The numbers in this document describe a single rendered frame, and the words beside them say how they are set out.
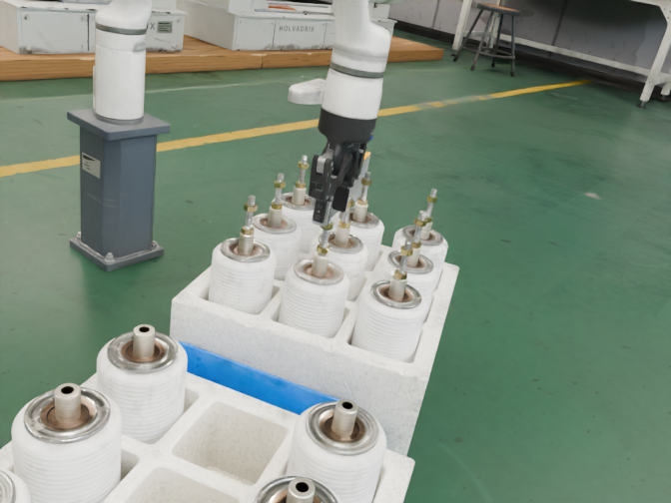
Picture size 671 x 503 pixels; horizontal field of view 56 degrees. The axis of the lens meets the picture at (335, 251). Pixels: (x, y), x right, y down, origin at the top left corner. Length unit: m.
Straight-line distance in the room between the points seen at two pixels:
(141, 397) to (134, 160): 0.71
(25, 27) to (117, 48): 1.62
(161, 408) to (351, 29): 0.49
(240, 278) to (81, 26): 2.20
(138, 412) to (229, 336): 0.26
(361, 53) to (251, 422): 0.46
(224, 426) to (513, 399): 0.60
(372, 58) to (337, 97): 0.06
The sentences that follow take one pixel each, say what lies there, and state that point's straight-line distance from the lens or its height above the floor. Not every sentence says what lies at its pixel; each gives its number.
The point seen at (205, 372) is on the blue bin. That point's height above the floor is 0.09.
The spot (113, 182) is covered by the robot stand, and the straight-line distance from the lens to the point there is 1.34.
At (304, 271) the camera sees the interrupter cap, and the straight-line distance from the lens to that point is 0.92.
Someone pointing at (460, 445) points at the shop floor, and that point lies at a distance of 1.09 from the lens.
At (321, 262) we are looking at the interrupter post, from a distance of 0.91.
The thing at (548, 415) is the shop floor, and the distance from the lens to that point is 1.23.
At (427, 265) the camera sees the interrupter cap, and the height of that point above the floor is 0.25.
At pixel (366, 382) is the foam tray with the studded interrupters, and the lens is 0.91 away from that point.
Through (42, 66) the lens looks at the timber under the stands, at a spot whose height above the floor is 0.05.
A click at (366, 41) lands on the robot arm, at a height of 0.59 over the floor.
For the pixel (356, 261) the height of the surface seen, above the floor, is 0.24.
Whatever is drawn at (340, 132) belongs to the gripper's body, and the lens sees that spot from 0.82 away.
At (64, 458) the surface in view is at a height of 0.24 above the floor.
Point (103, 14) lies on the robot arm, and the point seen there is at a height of 0.50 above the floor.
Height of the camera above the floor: 0.69
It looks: 26 degrees down
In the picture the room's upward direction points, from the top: 11 degrees clockwise
